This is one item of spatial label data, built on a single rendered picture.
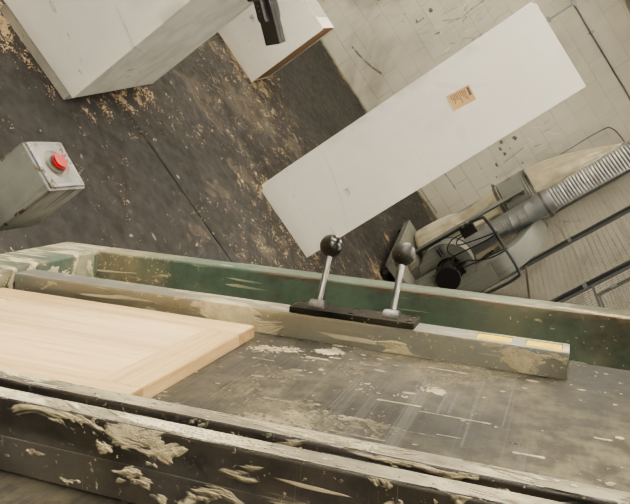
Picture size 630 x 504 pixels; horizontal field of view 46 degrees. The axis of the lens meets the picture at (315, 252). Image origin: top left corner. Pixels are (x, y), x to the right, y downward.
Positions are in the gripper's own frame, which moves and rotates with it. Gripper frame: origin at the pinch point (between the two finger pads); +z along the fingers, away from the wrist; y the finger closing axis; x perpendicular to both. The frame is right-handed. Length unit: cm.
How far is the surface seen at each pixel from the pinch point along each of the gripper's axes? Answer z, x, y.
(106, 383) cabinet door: 31, -8, -50
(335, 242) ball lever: 34.8, -6.6, -4.5
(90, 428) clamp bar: 24, -27, -62
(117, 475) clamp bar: 28, -29, -62
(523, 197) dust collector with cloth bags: 234, 202, 475
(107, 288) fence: 36, 27, -26
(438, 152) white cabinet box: 126, 163, 292
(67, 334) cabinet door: 33, 13, -43
